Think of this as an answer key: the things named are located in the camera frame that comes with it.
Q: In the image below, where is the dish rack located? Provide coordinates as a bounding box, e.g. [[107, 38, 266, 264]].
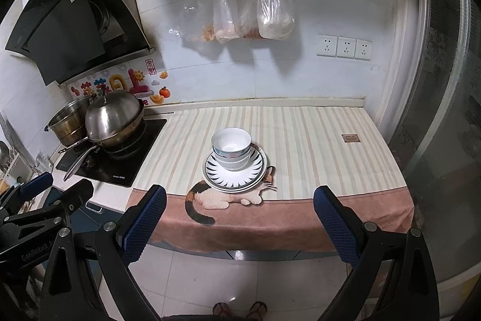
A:
[[0, 140, 34, 194]]

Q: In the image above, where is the white dotted bowl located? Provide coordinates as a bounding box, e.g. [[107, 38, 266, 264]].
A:
[[212, 150, 252, 163]]

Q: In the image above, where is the white wall socket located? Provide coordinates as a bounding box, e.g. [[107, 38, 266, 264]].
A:
[[354, 38, 372, 61], [316, 34, 338, 57], [336, 36, 356, 59]]

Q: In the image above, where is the blue leaf pattern plate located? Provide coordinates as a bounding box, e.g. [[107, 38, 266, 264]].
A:
[[203, 156, 270, 193], [205, 145, 268, 190]]

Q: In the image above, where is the steel wok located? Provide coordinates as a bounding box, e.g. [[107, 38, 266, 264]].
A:
[[58, 118, 147, 182]]

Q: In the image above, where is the steel wok lid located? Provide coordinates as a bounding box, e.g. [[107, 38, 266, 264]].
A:
[[85, 90, 145, 141]]

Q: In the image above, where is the sliding glass door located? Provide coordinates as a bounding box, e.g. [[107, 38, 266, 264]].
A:
[[391, 0, 481, 307]]

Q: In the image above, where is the blue base cabinet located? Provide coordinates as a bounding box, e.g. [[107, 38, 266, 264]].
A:
[[45, 189, 320, 263]]

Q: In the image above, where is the steel pot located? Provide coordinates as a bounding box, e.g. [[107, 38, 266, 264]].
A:
[[44, 97, 93, 147]]

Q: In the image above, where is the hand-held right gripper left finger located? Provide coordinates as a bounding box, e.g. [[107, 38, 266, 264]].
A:
[[38, 184, 168, 321]]

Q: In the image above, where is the black range hood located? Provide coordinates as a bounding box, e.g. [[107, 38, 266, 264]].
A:
[[5, 0, 155, 86]]

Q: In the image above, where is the black gas stove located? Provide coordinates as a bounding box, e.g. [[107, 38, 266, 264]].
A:
[[56, 118, 168, 188]]

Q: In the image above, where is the striped cat print cloth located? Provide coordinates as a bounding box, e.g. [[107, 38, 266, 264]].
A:
[[126, 105, 416, 255]]

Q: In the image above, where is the clear plastic bag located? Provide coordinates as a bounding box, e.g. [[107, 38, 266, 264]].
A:
[[169, 1, 216, 43], [256, 0, 296, 41], [238, 0, 262, 40], [212, 0, 241, 44]]

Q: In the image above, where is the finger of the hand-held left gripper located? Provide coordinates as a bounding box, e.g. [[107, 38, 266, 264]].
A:
[[0, 171, 54, 216], [0, 178, 94, 231]]

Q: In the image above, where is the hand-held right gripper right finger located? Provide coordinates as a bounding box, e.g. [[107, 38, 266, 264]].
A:
[[313, 186, 440, 321]]

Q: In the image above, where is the group of colourful wall stickers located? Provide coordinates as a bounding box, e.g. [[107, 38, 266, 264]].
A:
[[69, 59, 168, 106]]

